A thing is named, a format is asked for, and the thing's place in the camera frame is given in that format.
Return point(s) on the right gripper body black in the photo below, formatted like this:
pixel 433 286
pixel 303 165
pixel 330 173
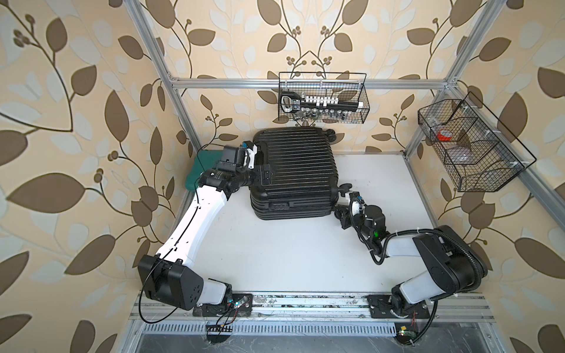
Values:
pixel 357 222

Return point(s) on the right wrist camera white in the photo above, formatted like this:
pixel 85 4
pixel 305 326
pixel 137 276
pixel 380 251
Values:
pixel 357 205

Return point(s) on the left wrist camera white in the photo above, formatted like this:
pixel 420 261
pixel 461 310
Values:
pixel 251 151

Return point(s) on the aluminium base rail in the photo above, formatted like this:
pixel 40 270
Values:
pixel 354 307

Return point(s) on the black hard-shell suitcase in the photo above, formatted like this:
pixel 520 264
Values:
pixel 299 174

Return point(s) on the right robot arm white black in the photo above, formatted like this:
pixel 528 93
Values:
pixel 451 266

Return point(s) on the aluminium frame horizontal bar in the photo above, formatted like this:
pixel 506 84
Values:
pixel 370 84

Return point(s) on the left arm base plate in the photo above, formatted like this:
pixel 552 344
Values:
pixel 242 303

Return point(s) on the black wire basket wall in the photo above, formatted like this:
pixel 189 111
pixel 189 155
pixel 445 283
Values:
pixel 343 91
pixel 485 153

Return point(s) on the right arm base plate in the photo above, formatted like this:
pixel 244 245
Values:
pixel 394 307

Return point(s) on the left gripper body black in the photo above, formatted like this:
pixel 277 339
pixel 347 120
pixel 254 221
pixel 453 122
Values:
pixel 251 176

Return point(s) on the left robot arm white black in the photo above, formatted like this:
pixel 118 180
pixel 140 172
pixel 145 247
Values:
pixel 168 276

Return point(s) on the black wire basket back wall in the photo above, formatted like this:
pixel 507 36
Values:
pixel 343 91

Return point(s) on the green plastic tool case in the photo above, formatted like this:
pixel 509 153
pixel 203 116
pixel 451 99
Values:
pixel 206 159

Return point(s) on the red white item in basket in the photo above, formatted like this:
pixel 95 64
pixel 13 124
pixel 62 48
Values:
pixel 444 135

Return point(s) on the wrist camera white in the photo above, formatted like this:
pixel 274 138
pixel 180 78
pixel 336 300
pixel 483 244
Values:
pixel 357 205
pixel 251 151

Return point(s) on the socket set rail in basket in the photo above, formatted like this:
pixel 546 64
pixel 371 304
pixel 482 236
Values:
pixel 291 102

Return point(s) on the black wire basket right wall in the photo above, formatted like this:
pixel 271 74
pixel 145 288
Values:
pixel 485 153

